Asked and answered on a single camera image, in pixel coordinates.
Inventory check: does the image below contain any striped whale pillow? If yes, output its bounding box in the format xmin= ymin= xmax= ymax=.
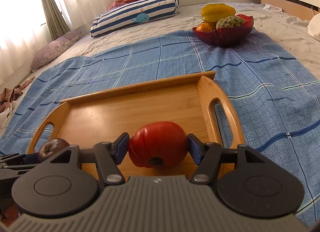
xmin=90 ymin=0 xmax=180 ymax=38

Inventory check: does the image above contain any yellow starfruit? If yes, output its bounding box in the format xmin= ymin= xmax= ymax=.
xmin=201 ymin=4 xmax=236 ymax=23

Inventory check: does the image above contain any red fruit bowl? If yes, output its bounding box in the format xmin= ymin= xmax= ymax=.
xmin=192 ymin=14 xmax=254 ymax=47

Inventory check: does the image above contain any red tomato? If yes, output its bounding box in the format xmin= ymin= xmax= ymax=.
xmin=128 ymin=121 xmax=189 ymax=168

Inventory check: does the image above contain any brown clothes pile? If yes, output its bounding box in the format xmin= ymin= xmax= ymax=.
xmin=0 ymin=77 xmax=35 ymax=113

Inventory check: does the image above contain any grey green drape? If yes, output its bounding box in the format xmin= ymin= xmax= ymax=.
xmin=41 ymin=0 xmax=70 ymax=40

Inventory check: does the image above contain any green custard apple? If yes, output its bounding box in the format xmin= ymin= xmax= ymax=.
xmin=216 ymin=16 xmax=245 ymax=29

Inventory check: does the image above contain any dark purple tomato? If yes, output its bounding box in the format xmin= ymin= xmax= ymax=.
xmin=37 ymin=138 xmax=70 ymax=162

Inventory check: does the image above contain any blue plaid cloth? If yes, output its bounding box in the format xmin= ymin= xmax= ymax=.
xmin=1 ymin=30 xmax=319 ymax=226

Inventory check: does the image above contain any wooden serving tray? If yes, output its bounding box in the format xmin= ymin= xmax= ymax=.
xmin=27 ymin=71 xmax=245 ymax=153

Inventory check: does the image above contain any white bedsheet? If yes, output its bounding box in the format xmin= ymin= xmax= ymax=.
xmin=1 ymin=3 xmax=319 ymax=140

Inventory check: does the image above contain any orange in bowl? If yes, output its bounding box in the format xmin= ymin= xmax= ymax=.
xmin=196 ymin=21 xmax=216 ymax=32

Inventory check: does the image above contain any white cloth bundle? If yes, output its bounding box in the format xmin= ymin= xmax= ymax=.
xmin=307 ymin=14 xmax=320 ymax=41

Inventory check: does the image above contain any purple floral pillow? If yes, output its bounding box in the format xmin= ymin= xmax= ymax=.
xmin=30 ymin=31 xmax=81 ymax=72

